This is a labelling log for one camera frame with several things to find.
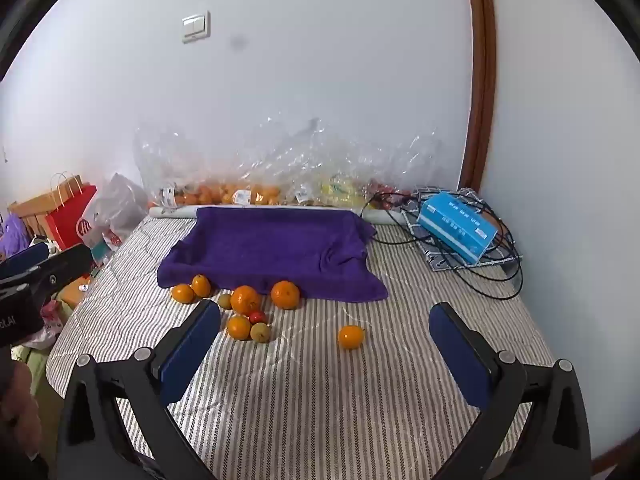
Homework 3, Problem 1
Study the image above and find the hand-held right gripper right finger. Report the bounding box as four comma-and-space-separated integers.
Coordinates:
428, 302, 593, 480

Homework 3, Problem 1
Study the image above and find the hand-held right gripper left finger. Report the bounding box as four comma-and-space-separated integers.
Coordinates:
56, 300, 222, 480

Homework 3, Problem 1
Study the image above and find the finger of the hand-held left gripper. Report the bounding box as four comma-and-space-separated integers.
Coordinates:
0, 243, 50, 277
27, 244, 95, 307

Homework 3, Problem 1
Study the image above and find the large orange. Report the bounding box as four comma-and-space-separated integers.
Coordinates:
270, 280, 301, 310
230, 285, 263, 316

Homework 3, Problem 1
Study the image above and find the person's left hand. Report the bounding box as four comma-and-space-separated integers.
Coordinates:
0, 357, 44, 463

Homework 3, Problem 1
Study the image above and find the purple plush toy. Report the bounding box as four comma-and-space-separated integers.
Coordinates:
0, 212, 31, 261

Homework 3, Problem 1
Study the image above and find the orange packet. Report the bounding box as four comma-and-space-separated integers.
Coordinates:
60, 277, 93, 311

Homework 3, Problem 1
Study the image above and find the brown paper bag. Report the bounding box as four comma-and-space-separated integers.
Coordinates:
9, 175, 83, 236

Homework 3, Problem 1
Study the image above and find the red paper bag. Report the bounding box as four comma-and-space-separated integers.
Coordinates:
46, 172, 98, 251

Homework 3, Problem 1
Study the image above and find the white plastic bag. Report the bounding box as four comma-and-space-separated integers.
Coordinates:
80, 173, 148, 261

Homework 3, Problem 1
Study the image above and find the black white checkered cloth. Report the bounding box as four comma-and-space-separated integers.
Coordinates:
400, 187, 521, 272

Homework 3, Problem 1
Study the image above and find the striped bed cover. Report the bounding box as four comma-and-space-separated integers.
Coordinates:
46, 215, 558, 480

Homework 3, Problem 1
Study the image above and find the purple towel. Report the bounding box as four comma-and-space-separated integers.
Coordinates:
156, 206, 390, 303

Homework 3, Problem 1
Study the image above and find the blue tissue box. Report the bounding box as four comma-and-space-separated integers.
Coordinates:
416, 191, 499, 265

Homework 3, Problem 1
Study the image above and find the clear bag of oranges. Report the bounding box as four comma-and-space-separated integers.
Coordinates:
134, 120, 286, 207

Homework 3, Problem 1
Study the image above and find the clear bag of red produce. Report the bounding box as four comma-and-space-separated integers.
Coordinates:
365, 127, 446, 211

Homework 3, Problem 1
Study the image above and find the black cable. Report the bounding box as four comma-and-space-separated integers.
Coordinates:
360, 187, 524, 301

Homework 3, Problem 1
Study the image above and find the white light switch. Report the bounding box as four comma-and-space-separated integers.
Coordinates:
181, 11, 211, 44

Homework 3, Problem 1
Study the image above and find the brown wooden door frame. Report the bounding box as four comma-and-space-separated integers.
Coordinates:
458, 0, 497, 195

